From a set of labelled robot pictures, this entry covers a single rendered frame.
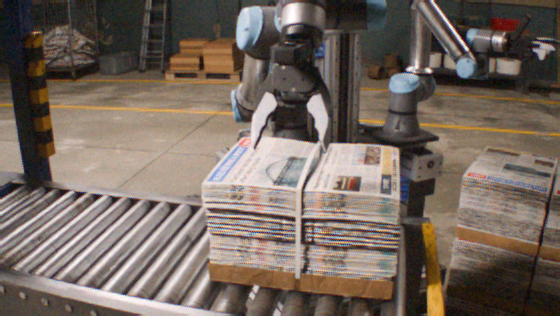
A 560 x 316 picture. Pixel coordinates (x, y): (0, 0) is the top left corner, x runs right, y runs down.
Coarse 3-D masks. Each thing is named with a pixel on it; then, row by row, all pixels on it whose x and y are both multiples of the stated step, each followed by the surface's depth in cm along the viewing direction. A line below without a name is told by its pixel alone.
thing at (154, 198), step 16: (64, 192) 147; (80, 192) 145; (96, 192) 145; (112, 192) 145; (128, 192) 145; (144, 192) 145; (192, 208) 138; (400, 224) 126; (416, 224) 126; (416, 240) 127; (416, 256) 128
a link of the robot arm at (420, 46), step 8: (416, 16) 190; (416, 24) 191; (424, 24) 190; (416, 32) 192; (424, 32) 191; (416, 40) 193; (424, 40) 192; (416, 48) 194; (424, 48) 193; (416, 56) 195; (424, 56) 194; (416, 64) 196; (424, 64) 196; (408, 72) 198; (416, 72) 196; (424, 72) 195; (432, 72) 197; (424, 80) 196; (432, 80) 200; (424, 88) 195; (432, 88) 201; (424, 96) 197
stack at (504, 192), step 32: (480, 160) 164; (512, 160) 163; (544, 160) 162; (480, 192) 149; (512, 192) 143; (544, 192) 137; (480, 224) 152; (512, 224) 146; (544, 224) 156; (480, 256) 154; (512, 256) 148; (480, 288) 157; (512, 288) 151; (544, 288) 144
